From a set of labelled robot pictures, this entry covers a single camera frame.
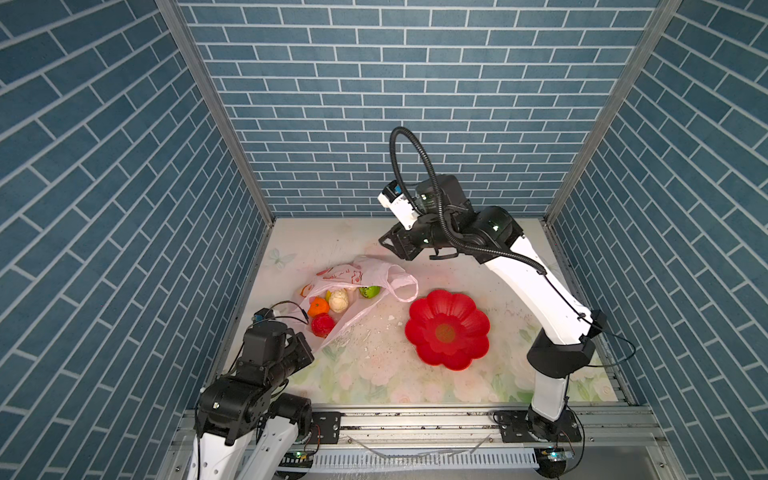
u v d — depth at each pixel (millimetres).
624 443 741
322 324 864
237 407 416
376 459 642
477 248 427
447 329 912
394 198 536
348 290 963
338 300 921
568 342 440
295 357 596
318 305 912
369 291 937
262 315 589
